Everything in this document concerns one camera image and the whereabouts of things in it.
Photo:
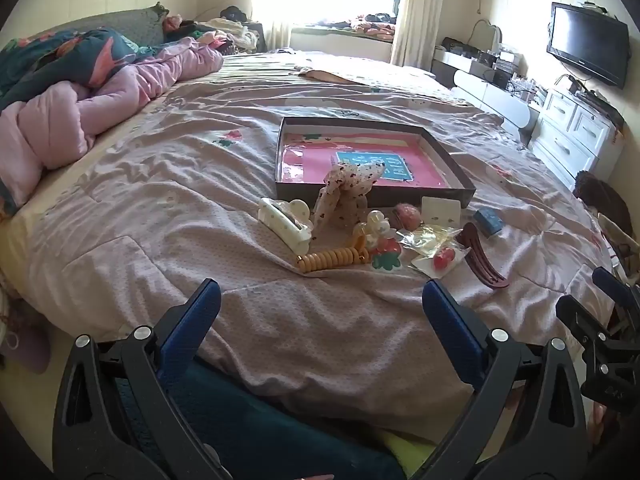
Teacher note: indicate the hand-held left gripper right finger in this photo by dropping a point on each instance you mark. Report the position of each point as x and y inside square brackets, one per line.
[450, 315]

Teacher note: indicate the black flat television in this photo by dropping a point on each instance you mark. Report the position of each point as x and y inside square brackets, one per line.
[587, 42]

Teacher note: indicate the red bead plastic packet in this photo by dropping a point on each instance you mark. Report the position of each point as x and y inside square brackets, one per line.
[442, 260]

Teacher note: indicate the small blue box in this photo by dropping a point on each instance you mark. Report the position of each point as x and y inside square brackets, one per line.
[487, 221]

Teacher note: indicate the grey pillow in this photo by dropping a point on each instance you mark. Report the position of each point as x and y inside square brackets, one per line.
[130, 22]

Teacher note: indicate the pearl claw hair clip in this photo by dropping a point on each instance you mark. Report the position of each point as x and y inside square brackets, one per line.
[372, 222]

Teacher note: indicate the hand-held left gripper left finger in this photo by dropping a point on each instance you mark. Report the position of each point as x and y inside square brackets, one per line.
[192, 320]

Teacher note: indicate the strawberry hair clip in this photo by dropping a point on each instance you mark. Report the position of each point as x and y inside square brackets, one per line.
[387, 251]

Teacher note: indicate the white drawer dresser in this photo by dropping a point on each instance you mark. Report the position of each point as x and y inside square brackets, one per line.
[565, 130]

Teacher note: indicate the dark red hair clip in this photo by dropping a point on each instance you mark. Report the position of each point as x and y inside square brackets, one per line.
[480, 260]

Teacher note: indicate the white claw hair clip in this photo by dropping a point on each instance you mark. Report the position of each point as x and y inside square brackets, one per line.
[280, 220]

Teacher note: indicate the polka dot fabric hair bow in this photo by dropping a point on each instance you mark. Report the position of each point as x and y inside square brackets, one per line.
[345, 180]

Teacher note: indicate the floral dark pillow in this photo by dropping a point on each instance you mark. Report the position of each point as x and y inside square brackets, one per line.
[65, 55]

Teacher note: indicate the heart shaped mirror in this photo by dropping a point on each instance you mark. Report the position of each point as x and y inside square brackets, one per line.
[482, 35]

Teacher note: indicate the teal pants leg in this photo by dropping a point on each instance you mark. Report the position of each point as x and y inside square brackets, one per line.
[260, 435]

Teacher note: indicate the clothes on window seat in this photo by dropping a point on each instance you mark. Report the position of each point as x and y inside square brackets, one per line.
[370, 22]

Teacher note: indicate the yellow green garment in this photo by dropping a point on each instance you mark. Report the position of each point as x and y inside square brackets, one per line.
[405, 457]

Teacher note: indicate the white earring card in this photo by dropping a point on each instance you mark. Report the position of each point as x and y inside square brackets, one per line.
[440, 207]

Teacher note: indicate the desk cosmetics clutter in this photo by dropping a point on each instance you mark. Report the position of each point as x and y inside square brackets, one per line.
[515, 77]

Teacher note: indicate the shallow grey cardboard box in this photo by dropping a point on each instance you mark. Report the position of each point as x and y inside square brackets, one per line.
[295, 192]

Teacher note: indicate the pink quilt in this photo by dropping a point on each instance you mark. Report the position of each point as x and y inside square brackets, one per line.
[50, 125]

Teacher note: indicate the brown fuzzy object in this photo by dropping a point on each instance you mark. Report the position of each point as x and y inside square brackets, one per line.
[600, 195]

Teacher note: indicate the pile of clothes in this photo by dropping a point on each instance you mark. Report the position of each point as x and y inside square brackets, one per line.
[235, 30]

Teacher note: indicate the black hat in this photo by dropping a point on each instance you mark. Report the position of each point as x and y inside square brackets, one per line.
[234, 12]

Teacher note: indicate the pink children's book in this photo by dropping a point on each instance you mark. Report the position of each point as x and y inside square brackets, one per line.
[310, 160]

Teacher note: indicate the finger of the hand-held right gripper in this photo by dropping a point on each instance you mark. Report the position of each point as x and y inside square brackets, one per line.
[580, 320]
[612, 285]

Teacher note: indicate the cream curtain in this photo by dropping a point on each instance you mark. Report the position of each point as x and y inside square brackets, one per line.
[415, 10]

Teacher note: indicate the black set-top box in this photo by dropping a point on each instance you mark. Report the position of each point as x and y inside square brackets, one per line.
[595, 102]

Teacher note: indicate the beige folded cloth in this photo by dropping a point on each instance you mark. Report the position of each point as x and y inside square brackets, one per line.
[340, 76]

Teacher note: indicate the yellow clear plastic packet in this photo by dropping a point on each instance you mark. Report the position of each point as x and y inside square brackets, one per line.
[430, 240]

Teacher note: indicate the white vanity desk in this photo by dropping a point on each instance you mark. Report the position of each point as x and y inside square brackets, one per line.
[495, 95]

